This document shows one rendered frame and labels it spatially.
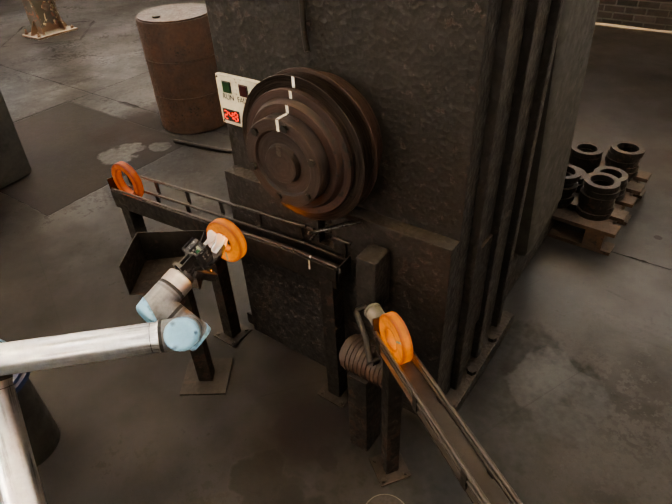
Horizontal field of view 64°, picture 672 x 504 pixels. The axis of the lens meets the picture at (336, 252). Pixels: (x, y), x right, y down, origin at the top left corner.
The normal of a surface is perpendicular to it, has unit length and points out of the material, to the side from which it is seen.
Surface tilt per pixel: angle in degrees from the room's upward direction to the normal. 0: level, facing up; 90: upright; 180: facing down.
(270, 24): 90
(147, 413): 0
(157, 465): 0
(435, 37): 90
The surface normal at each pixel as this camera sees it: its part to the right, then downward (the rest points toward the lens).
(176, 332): 0.26, -0.07
